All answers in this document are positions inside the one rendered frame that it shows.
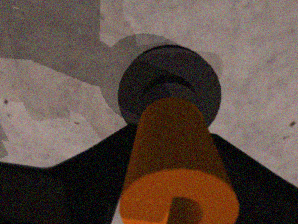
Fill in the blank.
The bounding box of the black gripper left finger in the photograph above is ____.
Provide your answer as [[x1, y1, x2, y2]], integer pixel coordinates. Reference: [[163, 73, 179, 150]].
[[0, 123, 138, 224]]

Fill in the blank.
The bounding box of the orange knob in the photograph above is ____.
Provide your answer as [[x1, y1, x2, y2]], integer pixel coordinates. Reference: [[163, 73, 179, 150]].
[[119, 97, 240, 224]]

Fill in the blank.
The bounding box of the dark grey round pedestal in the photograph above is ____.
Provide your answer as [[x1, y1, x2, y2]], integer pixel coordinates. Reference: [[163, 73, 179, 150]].
[[118, 45, 221, 128]]

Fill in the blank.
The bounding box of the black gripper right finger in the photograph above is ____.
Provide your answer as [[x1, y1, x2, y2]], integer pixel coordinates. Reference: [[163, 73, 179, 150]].
[[210, 133, 298, 224]]

